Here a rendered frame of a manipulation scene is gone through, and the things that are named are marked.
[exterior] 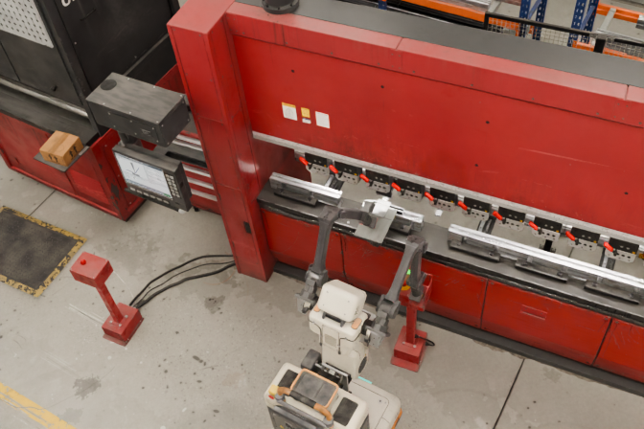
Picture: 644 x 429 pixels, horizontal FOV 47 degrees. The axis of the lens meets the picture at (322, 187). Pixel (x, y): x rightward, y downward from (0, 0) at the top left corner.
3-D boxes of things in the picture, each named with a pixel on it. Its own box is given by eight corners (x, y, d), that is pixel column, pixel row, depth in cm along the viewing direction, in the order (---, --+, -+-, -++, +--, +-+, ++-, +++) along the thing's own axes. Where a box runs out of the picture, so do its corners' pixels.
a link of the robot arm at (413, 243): (405, 232, 387) (423, 238, 383) (411, 234, 400) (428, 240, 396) (374, 311, 386) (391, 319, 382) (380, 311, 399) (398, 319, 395)
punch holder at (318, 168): (306, 170, 464) (304, 152, 451) (311, 161, 469) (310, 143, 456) (328, 176, 459) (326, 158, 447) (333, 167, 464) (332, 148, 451)
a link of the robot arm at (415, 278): (405, 239, 394) (424, 247, 390) (410, 232, 397) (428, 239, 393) (403, 285, 426) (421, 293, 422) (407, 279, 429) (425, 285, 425)
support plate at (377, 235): (354, 235, 451) (354, 234, 451) (370, 204, 466) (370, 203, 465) (381, 243, 445) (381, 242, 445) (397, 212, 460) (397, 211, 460)
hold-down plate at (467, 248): (449, 248, 454) (449, 245, 451) (451, 241, 457) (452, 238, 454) (497, 262, 444) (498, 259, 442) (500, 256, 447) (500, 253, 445)
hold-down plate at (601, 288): (583, 288, 428) (584, 285, 426) (585, 282, 431) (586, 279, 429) (637, 305, 418) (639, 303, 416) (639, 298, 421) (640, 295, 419)
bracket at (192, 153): (144, 171, 479) (141, 165, 473) (164, 146, 493) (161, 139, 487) (196, 189, 466) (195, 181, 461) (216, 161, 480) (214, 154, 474)
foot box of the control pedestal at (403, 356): (389, 363, 502) (389, 354, 493) (401, 332, 517) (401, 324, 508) (417, 372, 496) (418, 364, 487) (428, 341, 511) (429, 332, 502)
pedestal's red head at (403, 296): (392, 303, 457) (392, 286, 443) (401, 282, 466) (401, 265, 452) (424, 312, 451) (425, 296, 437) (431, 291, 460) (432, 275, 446)
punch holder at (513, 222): (495, 224, 425) (498, 206, 413) (499, 214, 430) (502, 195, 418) (521, 232, 420) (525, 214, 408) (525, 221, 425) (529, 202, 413)
